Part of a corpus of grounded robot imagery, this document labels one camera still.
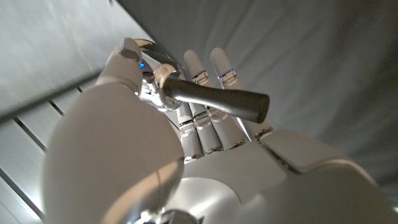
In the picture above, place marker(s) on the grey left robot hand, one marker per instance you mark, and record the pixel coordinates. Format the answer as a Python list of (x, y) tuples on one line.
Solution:
[(109, 149)]

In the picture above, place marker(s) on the black backdrop curtain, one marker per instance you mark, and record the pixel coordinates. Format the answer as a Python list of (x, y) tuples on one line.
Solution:
[(295, 46)]

